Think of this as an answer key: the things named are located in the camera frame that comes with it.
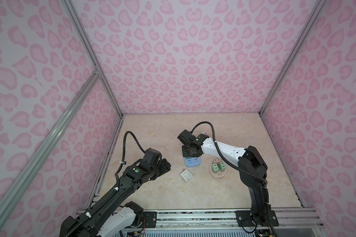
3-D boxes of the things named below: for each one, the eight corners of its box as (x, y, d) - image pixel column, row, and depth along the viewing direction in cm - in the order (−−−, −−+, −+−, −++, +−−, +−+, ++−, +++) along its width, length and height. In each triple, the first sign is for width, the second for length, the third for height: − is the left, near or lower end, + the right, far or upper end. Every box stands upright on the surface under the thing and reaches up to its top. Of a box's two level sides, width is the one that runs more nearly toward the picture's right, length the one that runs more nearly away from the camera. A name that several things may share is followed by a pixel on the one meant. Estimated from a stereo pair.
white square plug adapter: (186, 182, 87) (186, 180, 85) (180, 176, 89) (180, 174, 87) (192, 176, 89) (192, 175, 87) (186, 170, 91) (186, 168, 89)
